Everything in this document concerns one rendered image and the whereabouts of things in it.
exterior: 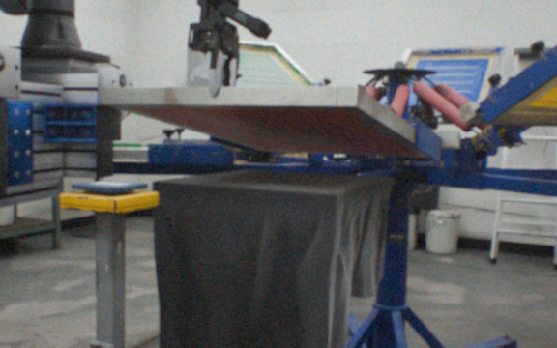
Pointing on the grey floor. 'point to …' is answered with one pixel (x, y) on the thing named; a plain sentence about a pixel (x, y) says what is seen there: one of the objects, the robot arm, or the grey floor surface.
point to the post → (109, 254)
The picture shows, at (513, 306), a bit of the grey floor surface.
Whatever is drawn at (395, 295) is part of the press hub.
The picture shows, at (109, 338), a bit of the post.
